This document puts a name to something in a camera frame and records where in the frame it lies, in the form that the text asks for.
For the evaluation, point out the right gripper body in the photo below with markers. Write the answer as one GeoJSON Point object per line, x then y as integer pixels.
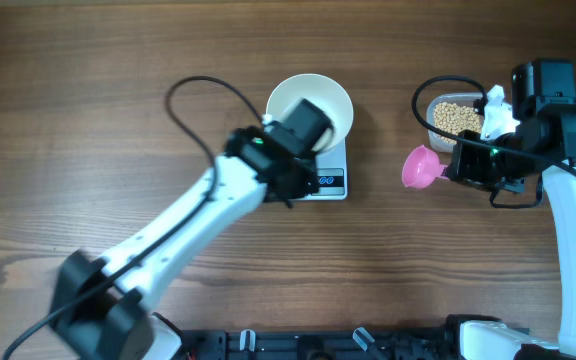
{"type": "Point", "coordinates": [488, 168]}

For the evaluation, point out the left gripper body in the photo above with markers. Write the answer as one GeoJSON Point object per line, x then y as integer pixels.
{"type": "Point", "coordinates": [306, 184]}

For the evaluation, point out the pink plastic measuring scoop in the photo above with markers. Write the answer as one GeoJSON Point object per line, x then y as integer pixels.
{"type": "Point", "coordinates": [421, 168]}

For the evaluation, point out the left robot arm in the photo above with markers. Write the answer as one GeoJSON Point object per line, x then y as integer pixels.
{"type": "Point", "coordinates": [105, 307]}

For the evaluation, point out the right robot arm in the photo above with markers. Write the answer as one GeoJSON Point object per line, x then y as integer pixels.
{"type": "Point", "coordinates": [544, 144]}

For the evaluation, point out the white digital kitchen scale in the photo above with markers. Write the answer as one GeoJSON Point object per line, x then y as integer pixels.
{"type": "Point", "coordinates": [332, 175]}

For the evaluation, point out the white bowl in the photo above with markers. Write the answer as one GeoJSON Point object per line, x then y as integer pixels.
{"type": "Point", "coordinates": [323, 92]}

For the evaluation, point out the soybeans pile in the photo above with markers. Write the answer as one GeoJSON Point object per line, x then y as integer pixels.
{"type": "Point", "coordinates": [453, 118]}

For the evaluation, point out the clear plastic container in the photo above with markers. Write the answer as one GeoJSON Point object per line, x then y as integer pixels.
{"type": "Point", "coordinates": [462, 99]}

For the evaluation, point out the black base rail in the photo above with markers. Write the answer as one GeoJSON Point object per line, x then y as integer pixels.
{"type": "Point", "coordinates": [361, 343]}

